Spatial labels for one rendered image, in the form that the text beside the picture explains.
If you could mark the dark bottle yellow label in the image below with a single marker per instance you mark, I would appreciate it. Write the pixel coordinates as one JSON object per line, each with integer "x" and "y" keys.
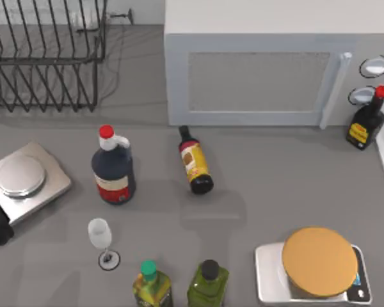
{"x": 195, "y": 163}

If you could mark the large dark jug red cap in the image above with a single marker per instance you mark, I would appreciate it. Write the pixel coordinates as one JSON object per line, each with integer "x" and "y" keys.
{"x": 113, "y": 172}

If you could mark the clear wine glass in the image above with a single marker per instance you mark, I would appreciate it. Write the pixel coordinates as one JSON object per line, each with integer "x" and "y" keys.
{"x": 99, "y": 235}

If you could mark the pale microwave oven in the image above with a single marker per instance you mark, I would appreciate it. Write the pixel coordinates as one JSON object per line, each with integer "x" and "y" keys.
{"x": 243, "y": 38}

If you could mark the green bottle black cap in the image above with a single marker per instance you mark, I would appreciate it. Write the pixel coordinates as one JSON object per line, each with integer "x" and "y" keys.
{"x": 208, "y": 284}

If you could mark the silver kitchen scale orange plate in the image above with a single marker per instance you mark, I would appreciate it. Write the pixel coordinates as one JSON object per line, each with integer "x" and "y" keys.
{"x": 316, "y": 265}

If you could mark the silver kitchen scale round plate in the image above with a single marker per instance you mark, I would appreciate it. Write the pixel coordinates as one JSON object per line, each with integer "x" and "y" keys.
{"x": 25, "y": 180}

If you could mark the small dark bottle red cap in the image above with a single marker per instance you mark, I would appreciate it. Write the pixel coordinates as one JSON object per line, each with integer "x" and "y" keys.
{"x": 365, "y": 123}

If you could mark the microwave knob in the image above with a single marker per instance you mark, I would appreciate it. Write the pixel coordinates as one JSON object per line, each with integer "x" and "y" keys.
{"x": 361, "y": 95}
{"x": 374, "y": 66}

